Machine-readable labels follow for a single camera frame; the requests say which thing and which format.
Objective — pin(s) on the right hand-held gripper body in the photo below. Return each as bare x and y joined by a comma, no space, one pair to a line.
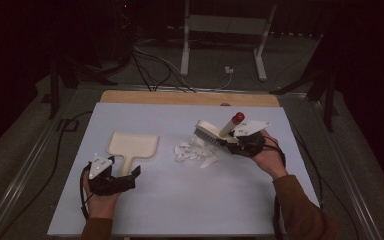
250,145

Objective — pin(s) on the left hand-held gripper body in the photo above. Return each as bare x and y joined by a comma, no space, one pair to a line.
108,185

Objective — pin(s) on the cream dustpan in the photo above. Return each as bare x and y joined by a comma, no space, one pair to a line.
131,146

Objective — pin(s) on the pile of white paper scraps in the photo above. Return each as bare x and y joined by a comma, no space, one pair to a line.
193,151

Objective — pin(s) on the person's left hand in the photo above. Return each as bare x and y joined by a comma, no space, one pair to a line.
101,205

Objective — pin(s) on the person's right hand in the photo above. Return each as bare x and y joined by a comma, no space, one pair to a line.
271,160

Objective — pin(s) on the pale blue table mat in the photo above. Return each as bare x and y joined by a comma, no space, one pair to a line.
180,203

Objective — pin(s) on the wooden table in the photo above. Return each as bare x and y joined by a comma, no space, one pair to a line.
180,98

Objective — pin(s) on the white power adapter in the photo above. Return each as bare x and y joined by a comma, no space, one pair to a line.
229,69

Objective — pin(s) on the black tripod stand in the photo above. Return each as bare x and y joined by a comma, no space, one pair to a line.
329,106
54,93

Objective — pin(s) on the white metal stand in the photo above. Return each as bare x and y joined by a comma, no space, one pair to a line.
184,50

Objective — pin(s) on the dark equipment rack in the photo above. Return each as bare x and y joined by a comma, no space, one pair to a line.
125,30

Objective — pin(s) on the metal floor rail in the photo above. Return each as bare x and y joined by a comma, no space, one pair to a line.
30,153
346,173

